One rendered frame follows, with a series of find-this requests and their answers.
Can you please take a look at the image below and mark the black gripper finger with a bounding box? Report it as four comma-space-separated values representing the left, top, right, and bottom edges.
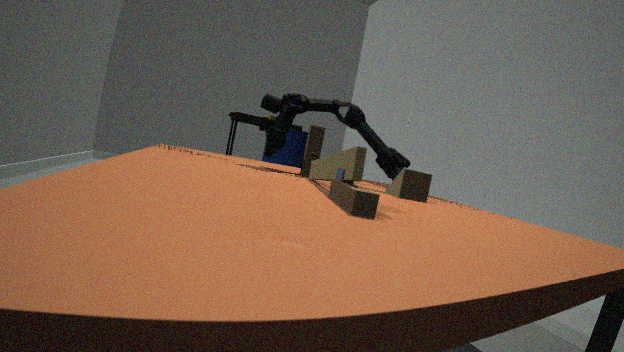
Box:
267, 144, 284, 158
264, 134, 281, 157

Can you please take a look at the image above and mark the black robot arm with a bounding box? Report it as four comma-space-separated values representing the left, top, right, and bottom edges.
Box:
259, 93, 410, 181

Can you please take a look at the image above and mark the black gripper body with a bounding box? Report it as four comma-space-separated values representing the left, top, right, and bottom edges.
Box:
266, 115, 292, 145

